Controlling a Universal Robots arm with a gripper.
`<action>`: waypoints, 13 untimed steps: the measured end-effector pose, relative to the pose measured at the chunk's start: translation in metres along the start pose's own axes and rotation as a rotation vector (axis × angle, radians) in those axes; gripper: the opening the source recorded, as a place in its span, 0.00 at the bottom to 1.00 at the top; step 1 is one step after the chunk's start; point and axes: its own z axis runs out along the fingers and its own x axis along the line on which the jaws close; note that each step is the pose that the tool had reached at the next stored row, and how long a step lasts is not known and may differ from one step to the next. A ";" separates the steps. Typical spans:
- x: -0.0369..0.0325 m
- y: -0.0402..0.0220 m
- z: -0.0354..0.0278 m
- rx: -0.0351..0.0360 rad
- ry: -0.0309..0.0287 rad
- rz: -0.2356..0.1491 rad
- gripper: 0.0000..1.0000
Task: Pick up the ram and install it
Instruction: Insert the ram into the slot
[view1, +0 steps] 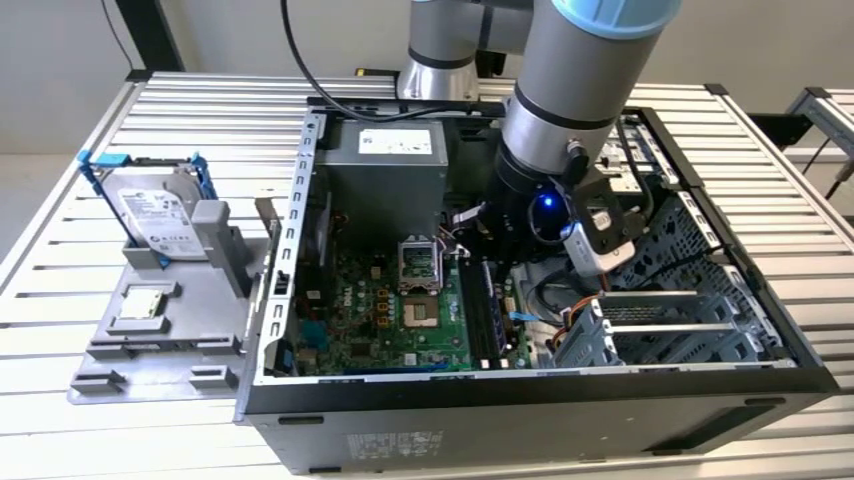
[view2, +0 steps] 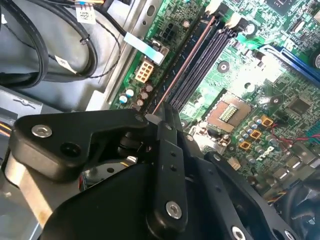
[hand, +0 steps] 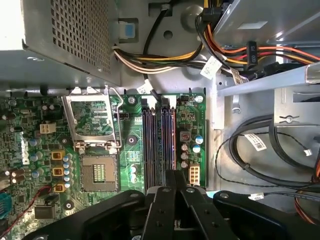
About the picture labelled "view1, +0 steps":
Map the metal disk bay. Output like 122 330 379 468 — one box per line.
551 289 786 369

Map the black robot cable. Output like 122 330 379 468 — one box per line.
278 0 506 122

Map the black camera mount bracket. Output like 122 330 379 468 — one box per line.
573 174 654 246

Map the black table bracket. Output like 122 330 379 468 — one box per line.
746 113 813 146

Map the black open PC case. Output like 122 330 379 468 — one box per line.
232 94 841 475

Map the metal socket cover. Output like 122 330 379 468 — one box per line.
396 240 447 295

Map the metal side table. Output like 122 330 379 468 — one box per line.
786 87 854 166

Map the black frame post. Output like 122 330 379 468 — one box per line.
116 0 187 72

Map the grey power supply unit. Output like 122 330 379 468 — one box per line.
316 118 450 244

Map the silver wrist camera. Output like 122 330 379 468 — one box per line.
563 222 639 276

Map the silver CPU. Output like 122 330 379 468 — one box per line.
118 288 166 319

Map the orange black wire bundle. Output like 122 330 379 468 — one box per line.
550 279 613 354

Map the green motherboard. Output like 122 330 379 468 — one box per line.
290 247 539 377

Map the hard disk in blue carrier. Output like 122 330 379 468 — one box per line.
75 151 219 266

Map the blue expansion slot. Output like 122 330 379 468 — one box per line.
343 362 450 376

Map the grey plastic parts rack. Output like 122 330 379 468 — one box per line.
66 199 282 409

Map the grey metal drive cage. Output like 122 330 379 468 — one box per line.
599 115 669 201

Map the CPU socket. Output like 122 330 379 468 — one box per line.
398 293 447 330

